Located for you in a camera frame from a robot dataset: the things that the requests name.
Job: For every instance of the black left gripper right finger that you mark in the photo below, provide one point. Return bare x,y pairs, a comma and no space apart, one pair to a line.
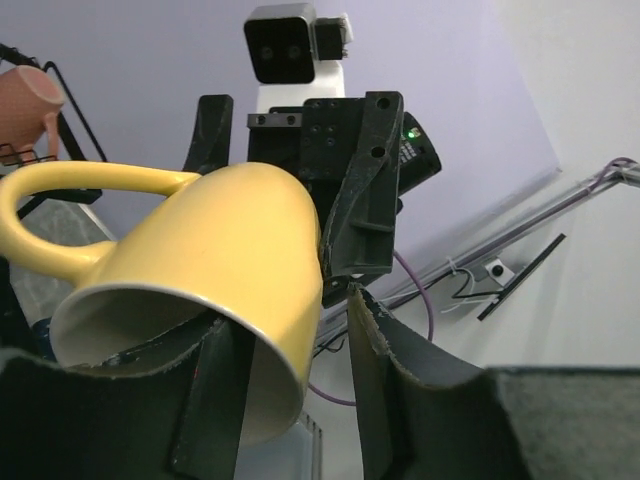
423,413

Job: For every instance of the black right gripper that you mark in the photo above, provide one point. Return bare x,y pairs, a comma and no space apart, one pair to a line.
211,138

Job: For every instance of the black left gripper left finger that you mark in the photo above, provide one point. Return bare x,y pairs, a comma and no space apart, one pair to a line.
171,408

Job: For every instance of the cream yellow mug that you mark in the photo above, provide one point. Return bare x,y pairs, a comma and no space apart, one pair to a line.
241,241

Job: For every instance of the pink mug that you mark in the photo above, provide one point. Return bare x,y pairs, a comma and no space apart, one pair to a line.
30,104

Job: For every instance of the black wire dish rack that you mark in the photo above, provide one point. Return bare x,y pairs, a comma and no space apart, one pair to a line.
69,146

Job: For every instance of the light blue mug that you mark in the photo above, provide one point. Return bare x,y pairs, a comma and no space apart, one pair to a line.
41,332

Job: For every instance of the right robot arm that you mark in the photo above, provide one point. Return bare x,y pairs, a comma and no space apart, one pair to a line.
415,155

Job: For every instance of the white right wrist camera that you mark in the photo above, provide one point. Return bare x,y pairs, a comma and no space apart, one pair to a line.
296,55

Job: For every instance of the aluminium front rail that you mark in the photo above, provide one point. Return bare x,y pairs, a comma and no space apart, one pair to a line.
618,171

